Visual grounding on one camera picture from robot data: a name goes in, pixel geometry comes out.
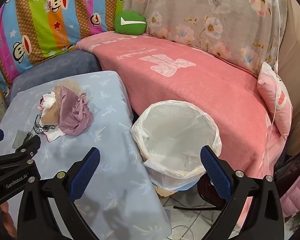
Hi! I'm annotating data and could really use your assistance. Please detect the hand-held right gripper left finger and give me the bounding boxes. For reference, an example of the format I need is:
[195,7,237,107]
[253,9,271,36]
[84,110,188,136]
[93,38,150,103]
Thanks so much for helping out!
[17,147,101,240]

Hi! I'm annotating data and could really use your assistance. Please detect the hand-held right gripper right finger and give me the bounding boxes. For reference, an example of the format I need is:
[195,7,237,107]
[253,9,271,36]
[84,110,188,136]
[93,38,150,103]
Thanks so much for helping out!
[200,145,283,240]

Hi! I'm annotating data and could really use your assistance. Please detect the grey-green cloth piece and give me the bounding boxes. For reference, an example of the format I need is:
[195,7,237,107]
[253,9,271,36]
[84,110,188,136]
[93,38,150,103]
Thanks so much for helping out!
[12,129,30,149]

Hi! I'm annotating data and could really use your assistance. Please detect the leopard print cloth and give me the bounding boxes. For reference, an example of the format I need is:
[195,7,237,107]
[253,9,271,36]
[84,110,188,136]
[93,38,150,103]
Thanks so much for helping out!
[34,114,53,135]

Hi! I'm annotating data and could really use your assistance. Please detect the white garment with red trim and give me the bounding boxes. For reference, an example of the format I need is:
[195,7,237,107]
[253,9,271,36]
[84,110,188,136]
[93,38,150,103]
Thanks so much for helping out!
[39,92,68,143]

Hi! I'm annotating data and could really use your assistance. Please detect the beige sheer stocking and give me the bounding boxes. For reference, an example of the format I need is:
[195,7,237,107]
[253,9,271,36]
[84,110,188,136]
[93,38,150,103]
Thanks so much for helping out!
[40,78,84,125]

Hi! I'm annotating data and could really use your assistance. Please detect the beige waste bin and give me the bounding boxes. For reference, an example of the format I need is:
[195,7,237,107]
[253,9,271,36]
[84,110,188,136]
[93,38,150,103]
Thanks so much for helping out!
[146,152,208,198]

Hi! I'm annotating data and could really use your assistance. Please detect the mauve garment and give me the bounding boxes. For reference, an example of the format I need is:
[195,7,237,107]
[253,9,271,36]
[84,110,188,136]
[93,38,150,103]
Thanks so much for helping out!
[59,86,94,137]

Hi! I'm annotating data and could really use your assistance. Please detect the white plastic bin liner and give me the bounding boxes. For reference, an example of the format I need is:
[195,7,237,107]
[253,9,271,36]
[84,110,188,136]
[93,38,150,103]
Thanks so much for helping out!
[130,100,222,192]

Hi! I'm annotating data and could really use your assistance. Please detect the dark round stool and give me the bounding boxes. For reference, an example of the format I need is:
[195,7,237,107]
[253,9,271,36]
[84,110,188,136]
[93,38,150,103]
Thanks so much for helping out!
[196,175,228,210]

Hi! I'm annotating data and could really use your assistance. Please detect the light blue tablecloth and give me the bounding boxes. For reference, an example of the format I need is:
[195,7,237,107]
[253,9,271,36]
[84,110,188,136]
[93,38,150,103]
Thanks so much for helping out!
[0,70,172,240]

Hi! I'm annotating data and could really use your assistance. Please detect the dark bag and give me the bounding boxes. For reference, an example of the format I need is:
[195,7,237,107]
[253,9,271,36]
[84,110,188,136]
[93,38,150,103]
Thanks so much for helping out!
[275,152,300,180]

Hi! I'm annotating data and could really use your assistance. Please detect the blue-grey sofa cushion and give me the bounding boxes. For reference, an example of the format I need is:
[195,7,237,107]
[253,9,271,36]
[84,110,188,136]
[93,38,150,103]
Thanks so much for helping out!
[5,49,103,105]

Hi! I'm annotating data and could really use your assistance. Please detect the pink quilted jacket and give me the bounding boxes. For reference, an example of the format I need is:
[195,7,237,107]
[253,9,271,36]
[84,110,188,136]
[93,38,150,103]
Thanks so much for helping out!
[280,172,300,218]

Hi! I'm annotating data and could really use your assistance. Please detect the pink blanket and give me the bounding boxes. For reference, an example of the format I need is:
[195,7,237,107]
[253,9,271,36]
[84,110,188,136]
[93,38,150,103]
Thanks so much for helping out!
[76,31,294,228]

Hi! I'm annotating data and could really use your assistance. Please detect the pink printed pillow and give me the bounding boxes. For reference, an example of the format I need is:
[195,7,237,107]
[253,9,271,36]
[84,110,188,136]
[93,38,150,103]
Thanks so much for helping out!
[257,61,293,141]

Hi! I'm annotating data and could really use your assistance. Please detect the striped monkey print blanket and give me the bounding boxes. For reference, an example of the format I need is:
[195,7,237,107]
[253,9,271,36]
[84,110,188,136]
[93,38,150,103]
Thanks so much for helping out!
[0,0,125,90]

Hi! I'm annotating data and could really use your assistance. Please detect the green round cushion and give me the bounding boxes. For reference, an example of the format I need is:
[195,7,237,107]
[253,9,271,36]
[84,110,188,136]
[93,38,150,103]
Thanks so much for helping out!
[114,10,147,35]

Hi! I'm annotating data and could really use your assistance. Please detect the grey floral blanket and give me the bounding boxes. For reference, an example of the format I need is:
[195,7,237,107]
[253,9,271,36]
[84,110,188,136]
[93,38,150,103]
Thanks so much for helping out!
[122,0,289,77]

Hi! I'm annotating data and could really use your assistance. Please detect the black floor cable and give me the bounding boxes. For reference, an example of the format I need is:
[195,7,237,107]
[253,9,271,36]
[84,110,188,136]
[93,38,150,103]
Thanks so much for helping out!
[174,204,223,210]

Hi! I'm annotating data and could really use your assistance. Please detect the white floor cable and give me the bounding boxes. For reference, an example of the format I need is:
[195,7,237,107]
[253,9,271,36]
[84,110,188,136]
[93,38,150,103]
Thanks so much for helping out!
[170,223,211,238]

